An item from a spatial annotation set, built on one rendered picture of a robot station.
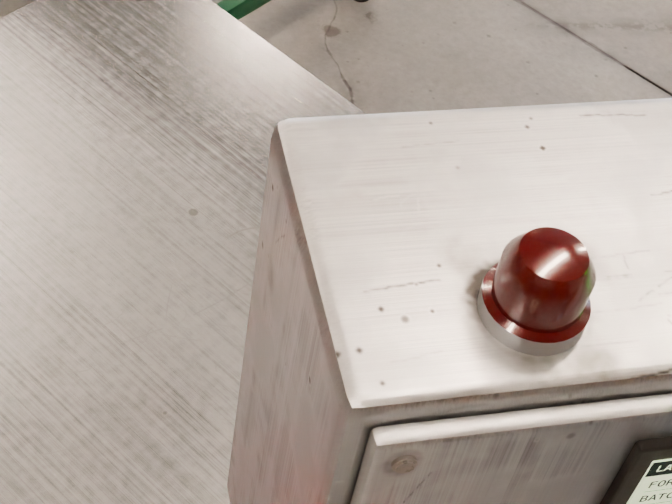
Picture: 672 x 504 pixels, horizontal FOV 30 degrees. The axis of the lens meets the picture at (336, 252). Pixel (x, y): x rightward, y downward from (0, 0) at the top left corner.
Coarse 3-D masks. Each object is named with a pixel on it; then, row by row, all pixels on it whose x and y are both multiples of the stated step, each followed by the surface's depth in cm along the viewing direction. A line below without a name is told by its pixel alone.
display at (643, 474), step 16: (640, 448) 30; (656, 448) 30; (624, 464) 30; (640, 464) 30; (656, 464) 30; (624, 480) 31; (640, 480) 31; (656, 480) 31; (608, 496) 31; (624, 496) 31; (640, 496) 31; (656, 496) 31
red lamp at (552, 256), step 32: (512, 256) 28; (544, 256) 28; (576, 256) 28; (480, 288) 30; (512, 288) 28; (544, 288) 28; (576, 288) 28; (512, 320) 28; (544, 320) 28; (576, 320) 29; (544, 352) 29
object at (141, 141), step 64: (64, 0) 134; (128, 0) 135; (192, 0) 137; (0, 64) 126; (64, 64) 127; (128, 64) 129; (192, 64) 130; (256, 64) 131; (0, 128) 120; (64, 128) 122; (128, 128) 123; (192, 128) 124; (256, 128) 125; (0, 192) 115; (64, 192) 116; (128, 192) 117; (192, 192) 118; (256, 192) 119; (0, 256) 110; (64, 256) 111; (128, 256) 112; (192, 256) 113; (0, 320) 106; (64, 320) 107; (128, 320) 108; (192, 320) 109; (0, 384) 102; (64, 384) 103; (128, 384) 103; (192, 384) 104; (0, 448) 98; (64, 448) 99; (128, 448) 100; (192, 448) 100
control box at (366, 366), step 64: (320, 128) 33; (384, 128) 33; (448, 128) 33; (512, 128) 34; (576, 128) 34; (640, 128) 34; (320, 192) 31; (384, 192) 32; (448, 192) 32; (512, 192) 32; (576, 192) 32; (640, 192) 33; (256, 256) 36; (320, 256) 30; (384, 256) 30; (448, 256) 30; (640, 256) 31; (256, 320) 37; (320, 320) 29; (384, 320) 29; (448, 320) 29; (640, 320) 30; (256, 384) 38; (320, 384) 29; (384, 384) 28; (448, 384) 28; (512, 384) 28; (576, 384) 29; (640, 384) 29; (256, 448) 39; (320, 448) 30; (384, 448) 27; (448, 448) 28; (512, 448) 29; (576, 448) 29
